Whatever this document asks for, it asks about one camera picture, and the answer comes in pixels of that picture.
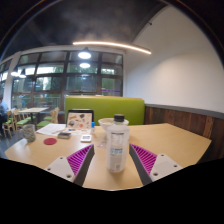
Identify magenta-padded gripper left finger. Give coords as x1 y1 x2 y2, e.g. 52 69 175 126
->
44 143 95 187

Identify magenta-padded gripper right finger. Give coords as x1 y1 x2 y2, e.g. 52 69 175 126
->
129 143 184 186

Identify clear black-capped drink bottle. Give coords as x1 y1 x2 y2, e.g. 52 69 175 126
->
106 113 131 174

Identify flat round red coaster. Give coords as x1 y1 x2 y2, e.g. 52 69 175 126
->
43 137 58 146

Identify small dark grey box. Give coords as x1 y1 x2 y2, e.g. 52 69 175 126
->
57 131 72 140

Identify white paper sheet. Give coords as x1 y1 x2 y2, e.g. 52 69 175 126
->
35 123 67 136

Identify speckled black-and-white cup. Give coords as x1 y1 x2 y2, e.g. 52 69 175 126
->
22 123 37 143

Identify white bowl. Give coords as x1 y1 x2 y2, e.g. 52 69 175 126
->
97 117 130 133

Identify wooden green-seated chairs group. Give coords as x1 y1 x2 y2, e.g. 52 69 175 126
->
2 106 60 138

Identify light wooden dining table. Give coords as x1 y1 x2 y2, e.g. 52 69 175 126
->
18 106 50 124

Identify green upholstered bench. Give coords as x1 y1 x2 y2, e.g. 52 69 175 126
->
64 95 146 126

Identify large dark-framed window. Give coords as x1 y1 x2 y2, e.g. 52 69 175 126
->
0 49 124 111

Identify round pendant lamps group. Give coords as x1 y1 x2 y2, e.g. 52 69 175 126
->
10 48 93 79

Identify long curved ceiling light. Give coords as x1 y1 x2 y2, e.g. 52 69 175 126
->
72 40 152 55

